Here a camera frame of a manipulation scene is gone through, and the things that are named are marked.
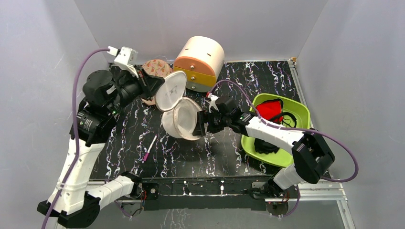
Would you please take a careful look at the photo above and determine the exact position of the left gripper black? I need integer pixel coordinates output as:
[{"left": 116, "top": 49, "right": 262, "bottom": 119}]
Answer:
[{"left": 107, "top": 65, "right": 166, "bottom": 115}]

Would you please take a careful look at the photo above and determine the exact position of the white mesh laundry bag beige zipper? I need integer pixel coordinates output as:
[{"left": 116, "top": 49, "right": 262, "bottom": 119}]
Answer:
[{"left": 154, "top": 71, "right": 202, "bottom": 141}]

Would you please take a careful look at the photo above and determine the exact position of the black bra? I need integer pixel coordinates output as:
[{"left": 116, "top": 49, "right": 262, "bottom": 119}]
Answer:
[{"left": 254, "top": 112, "right": 298, "bottom": 154}]

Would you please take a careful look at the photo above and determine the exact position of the red bra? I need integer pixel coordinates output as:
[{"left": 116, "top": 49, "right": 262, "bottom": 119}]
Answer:
[{"left": 256, "top": 99, "right": 284, "bottom": 124}]

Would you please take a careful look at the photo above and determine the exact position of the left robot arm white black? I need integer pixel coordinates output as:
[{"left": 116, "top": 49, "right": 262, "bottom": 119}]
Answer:
[{"left": 37, "top": 67, "right": 165, "bottom": 229}]

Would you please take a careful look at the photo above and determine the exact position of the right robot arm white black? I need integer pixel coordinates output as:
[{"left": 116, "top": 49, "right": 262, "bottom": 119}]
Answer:
[{"left": 192, "top": 96, "right": 335, "bottom": 198}]

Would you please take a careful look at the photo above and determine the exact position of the peach patterned fabric pouch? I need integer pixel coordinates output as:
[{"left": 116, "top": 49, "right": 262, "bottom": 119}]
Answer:
[{"left": 140, "top": 59, "right": 173, "bottom": 106}]

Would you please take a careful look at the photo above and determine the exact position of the round drawer cabinet orange yellow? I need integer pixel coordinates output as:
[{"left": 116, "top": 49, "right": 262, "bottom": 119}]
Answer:
[{"left": 173, "top": 36, "right": 224, "bottom": 93}]

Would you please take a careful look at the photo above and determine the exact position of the pink white marker pen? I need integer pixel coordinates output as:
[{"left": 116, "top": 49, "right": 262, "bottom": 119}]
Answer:
[{"left": 142, "top": 135, "right": 158, "bottom": 163}]

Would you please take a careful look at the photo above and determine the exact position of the green plastic basin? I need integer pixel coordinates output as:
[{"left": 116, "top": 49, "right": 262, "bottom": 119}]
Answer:
[{"left": 241, "top": 93, "right": 310, "bottom": 167}]

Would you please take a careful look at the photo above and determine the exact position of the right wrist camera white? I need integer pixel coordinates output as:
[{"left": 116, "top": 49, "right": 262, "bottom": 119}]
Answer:
[{"left": 207, "top": 93, "right": 219, "bottom": 113}]

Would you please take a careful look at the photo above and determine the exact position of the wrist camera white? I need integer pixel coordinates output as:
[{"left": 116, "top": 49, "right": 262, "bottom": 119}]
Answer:
[
  {"left": 107, "top": 46, "right": 139, "bottom": 78},
  {"left": 207, "top": 93, "right": 219, "bottom": 113}
]

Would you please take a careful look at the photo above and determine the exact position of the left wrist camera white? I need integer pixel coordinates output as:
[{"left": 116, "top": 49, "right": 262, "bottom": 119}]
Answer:
[{"left": 107, "top": 46, "right": 139, "bottom": 78}]

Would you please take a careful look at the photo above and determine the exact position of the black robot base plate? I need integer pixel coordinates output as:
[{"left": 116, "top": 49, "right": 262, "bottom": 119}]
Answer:
[{"left": 141, "top": 176, "right": 270, "bottom": 211}]

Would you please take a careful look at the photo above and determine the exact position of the aluminium frame rail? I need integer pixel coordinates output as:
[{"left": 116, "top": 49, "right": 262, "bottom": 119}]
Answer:
[{"left": 284, "top": 179, "right": 347, "bottom": 201}]

